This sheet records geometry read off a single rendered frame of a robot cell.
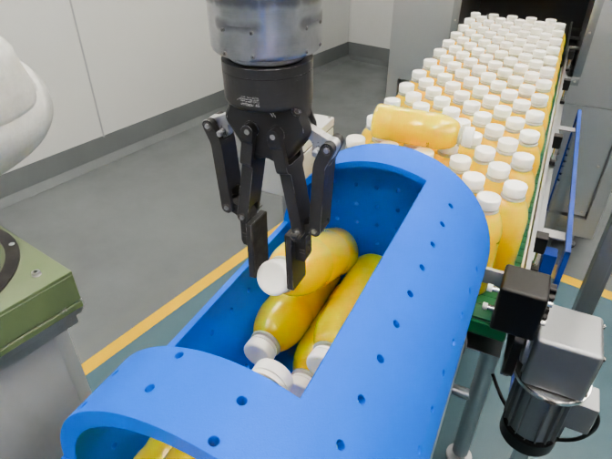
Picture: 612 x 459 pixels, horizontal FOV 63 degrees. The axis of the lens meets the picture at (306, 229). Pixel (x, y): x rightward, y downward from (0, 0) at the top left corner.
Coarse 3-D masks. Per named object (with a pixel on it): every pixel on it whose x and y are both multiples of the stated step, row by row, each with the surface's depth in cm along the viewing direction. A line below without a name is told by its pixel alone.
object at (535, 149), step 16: (496, 32) 183; (448, 48) 164; (560, 48) 167; (480, 64) 151; (544, 64) 149; (416, 80) 137; (480, 80) 137; (400, 96) 129; (448, 96) 129; (528, 96) 127; (464, 112) 118; (512, 112) 120; (544, 112) 121; (368, 128) 110; (480, 128) 112; (528, 128) 113; (544, 128) 123; (400, 144) 108; (480, 144) 103; (496, 144) 106; (528, 144) 103; (496, 160) 101
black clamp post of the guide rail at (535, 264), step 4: (536, 232) 93; (540, 232) 93; (544, 232) 93; (536, 236) 92; (540, 236) 92; (544, 236) 92; (548, 236) 92; (536, 240) 92; (540, 240) 92; (544, 240) 92; (536, 244) 92; (540, 244) 92; (544, 244) 92; (536, 248) 93; (540, 248) 93; (544, 248) 92; (536, 252) 93; (540, 252) 93; (544, 252) 93; (536, 256) 95; (540, 256) 94; (532, 260) 97; (536, 260) 95; (532, 264) 96; (536, 264) 96; (532, 268) 96; (536, 268) 96
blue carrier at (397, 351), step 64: (384, 192) 69; (448, 192) 60; (384, 256) 47; (448, 256) 53; (192, 320) 56; (384, 320) 42; (448, 320) 49; (128, 384) 36; (192, 384) 34; (256, 384) 34; (320, 384) 36; (384, 384) 39; (448, 384) 48; (64, 448) 42; (128, 448) 49; (192, 448) 31; (256, 448) 31; (320, 448) 33; (384, 448) 36
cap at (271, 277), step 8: (264, 264) 53; (272, 264) 53; (280, 264) 52; (264, 272) 53; (272, 272) 53; (280, 272) 52; (264, 280) 53; (272, 280) 53; (280, 280) 53; (264, 288) 53; (272, 288) 53; (280, 288) 53
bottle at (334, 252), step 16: (320, 240) 60; (336, 240) 63; (352, 240) 67; (272, 256) 56; (320, 256) 57; (336, 256) 61; (352, 256) 66; (320, 272) 57; (336, 272) 62; (304, 288) 56; (320, 288) 60
